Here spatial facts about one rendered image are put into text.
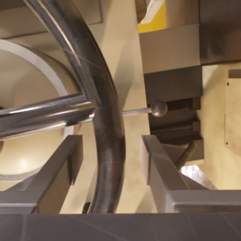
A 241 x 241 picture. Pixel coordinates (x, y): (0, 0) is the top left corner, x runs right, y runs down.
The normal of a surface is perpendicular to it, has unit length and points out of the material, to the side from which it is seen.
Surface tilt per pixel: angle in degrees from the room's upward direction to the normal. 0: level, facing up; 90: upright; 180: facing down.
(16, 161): 96
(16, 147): 94
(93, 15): 90
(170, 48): 90
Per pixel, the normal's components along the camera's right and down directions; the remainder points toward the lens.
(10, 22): 0.03, 0.26
